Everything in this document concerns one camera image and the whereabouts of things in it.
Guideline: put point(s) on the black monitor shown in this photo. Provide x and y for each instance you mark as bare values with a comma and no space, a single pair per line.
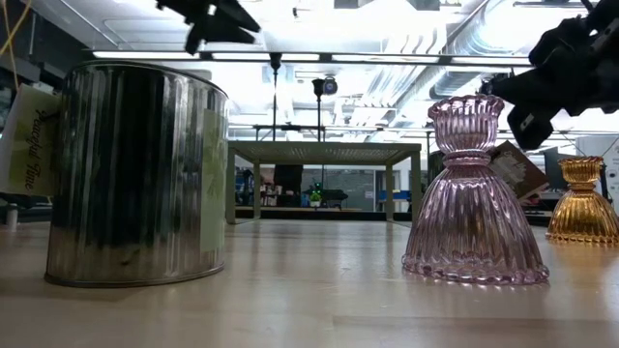
553,169

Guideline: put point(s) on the tin candle with cream tag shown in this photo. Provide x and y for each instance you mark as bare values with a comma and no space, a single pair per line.
135,183

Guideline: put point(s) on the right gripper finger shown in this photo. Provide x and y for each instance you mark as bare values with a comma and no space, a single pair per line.
532,121
556,53

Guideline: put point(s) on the long ceiling light rail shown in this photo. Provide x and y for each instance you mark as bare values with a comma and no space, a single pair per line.
145,55

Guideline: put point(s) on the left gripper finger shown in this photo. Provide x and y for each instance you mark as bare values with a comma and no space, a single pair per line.
232,37
234,17

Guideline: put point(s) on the silver ventilation duct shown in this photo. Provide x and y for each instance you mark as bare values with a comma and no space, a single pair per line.
464,43

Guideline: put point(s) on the tall black candlestick holder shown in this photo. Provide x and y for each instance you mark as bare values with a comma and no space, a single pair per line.
275,60

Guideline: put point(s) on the small white post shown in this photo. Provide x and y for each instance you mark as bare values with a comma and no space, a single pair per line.
10,216

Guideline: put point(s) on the black ceiling-mounted device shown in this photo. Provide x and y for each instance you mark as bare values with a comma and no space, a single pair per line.
486,88

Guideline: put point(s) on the amber glass candle holder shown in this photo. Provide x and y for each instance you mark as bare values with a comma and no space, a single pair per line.
582,212

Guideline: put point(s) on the pink glass candle holder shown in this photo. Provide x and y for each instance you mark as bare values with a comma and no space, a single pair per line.
471,217

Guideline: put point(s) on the green perforated metal shelf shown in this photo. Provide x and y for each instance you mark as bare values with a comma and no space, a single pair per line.
319,152

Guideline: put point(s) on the small green plant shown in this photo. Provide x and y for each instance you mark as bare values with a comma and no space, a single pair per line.
315,197

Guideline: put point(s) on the round black spotlight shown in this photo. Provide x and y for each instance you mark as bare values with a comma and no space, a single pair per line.
330,86

